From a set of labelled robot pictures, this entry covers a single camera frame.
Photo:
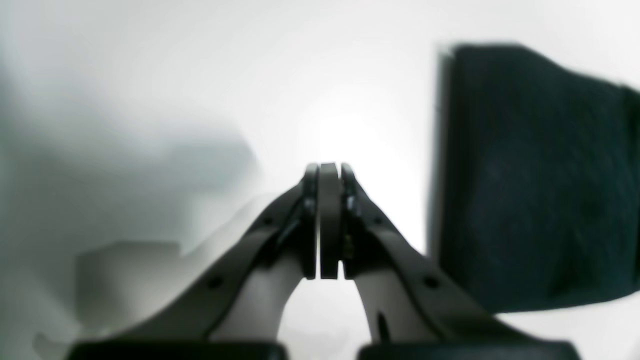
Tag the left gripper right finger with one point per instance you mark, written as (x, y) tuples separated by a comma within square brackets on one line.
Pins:
[(413, 309)]

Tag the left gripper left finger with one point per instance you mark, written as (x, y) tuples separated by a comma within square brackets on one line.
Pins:
[(233, 310)]

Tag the black T-shirt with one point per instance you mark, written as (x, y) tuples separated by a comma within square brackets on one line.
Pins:
[(541, 183)]

